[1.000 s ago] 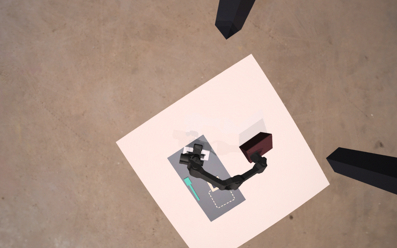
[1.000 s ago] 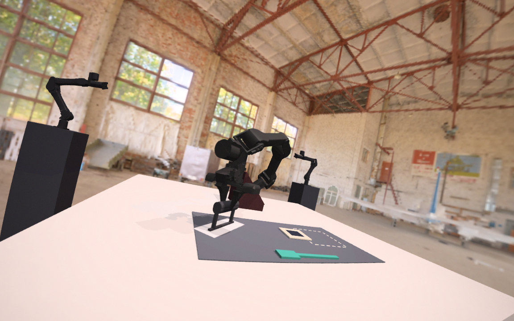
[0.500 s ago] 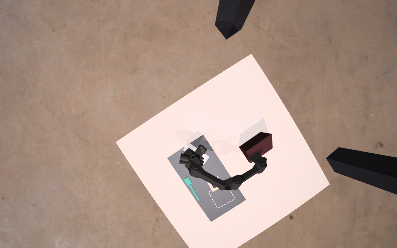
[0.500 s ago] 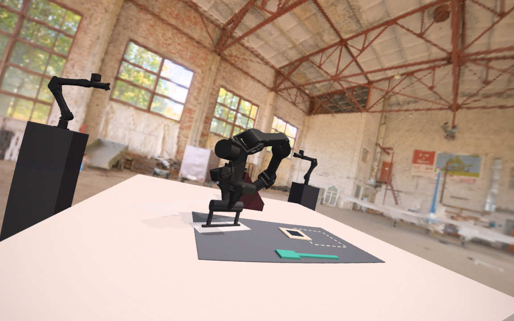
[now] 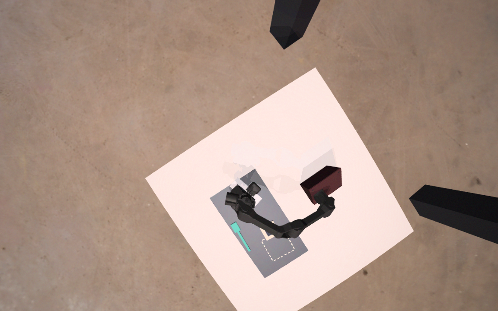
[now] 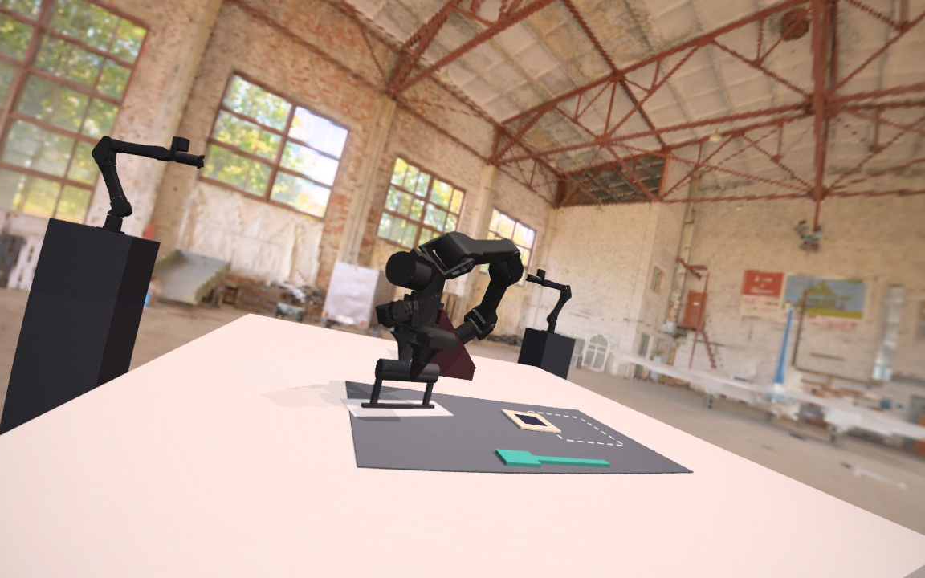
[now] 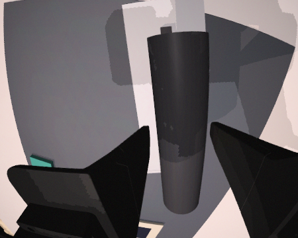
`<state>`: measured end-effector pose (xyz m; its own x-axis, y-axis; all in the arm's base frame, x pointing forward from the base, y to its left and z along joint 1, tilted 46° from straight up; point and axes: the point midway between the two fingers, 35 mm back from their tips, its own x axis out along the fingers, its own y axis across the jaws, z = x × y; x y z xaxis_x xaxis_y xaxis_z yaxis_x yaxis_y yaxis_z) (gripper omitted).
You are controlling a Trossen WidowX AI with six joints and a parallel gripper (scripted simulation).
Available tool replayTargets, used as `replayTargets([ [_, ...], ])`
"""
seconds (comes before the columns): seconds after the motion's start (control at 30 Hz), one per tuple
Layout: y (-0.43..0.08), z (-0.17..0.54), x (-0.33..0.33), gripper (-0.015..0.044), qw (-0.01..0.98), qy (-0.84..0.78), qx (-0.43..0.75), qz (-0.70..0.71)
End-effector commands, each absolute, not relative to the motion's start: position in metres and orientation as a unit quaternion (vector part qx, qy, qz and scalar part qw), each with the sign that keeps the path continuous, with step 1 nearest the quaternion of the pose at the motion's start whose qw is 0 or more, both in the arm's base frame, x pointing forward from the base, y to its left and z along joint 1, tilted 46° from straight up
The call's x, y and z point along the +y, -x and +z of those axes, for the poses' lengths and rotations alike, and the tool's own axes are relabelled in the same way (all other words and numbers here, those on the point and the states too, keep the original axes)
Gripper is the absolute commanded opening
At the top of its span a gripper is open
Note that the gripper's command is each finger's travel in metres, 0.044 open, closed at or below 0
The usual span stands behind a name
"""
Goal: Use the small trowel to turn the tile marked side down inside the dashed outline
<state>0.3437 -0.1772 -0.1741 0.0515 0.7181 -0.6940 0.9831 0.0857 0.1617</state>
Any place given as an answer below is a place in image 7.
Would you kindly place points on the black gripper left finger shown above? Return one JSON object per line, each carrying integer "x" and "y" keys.
{"x": 112, "y": 188}

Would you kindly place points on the beige square tile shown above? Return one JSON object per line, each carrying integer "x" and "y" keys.
{"x": 148, "y": 229}

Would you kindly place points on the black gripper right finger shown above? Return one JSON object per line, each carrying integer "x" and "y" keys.
{"x": 262, "y": 176}

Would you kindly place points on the teal flat spatula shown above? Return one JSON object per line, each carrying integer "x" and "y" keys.
{"x": 40, "y": 162}

